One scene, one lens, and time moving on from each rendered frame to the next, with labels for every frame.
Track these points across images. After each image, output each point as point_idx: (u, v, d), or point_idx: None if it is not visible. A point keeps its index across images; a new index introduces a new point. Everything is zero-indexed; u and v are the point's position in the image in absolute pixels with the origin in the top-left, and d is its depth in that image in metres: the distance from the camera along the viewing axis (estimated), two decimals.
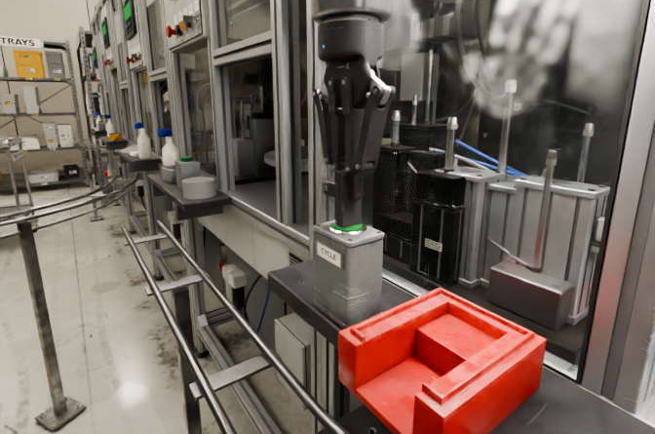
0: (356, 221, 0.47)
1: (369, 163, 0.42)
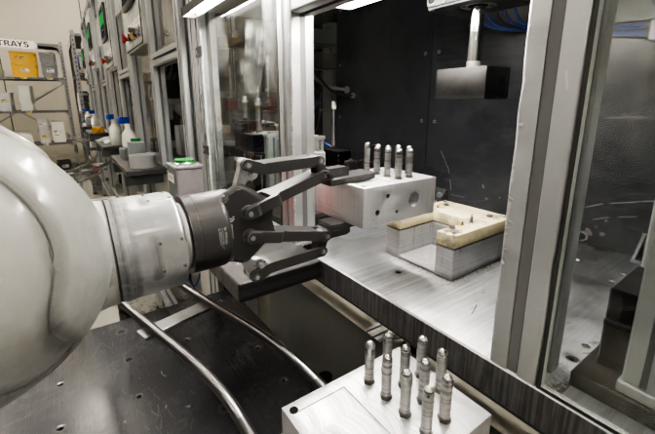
0: None
1: (316, 254, 0.44)
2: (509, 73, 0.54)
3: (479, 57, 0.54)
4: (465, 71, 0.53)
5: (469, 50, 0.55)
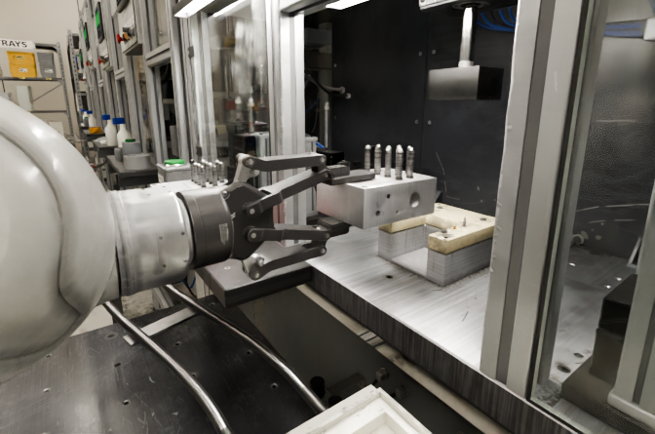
0: None
1: (315, 253, 0.44)
2: (502, 74, 0.53)
3: (472, 57, 0.53)
4: (457, 71, 0.52)
5: (461, 50, 0.54)
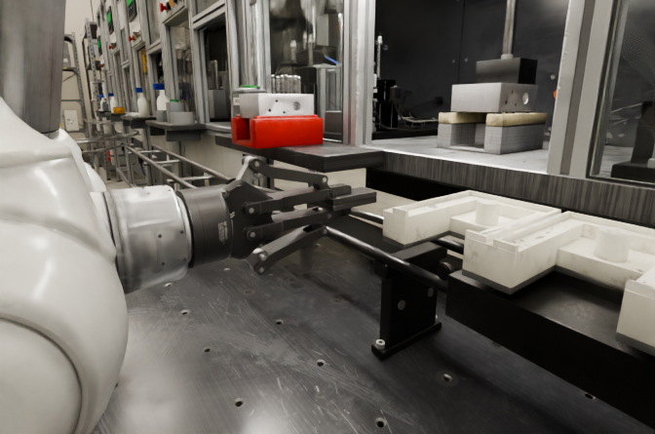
0: (369, 201, 0.47)
1: (317, 233, 0.44)
2: (536, 64, 0.67)
3: (512, 51, 0.68)
4: (501, 62, 0.67)
5: (504, 45, 0.68)
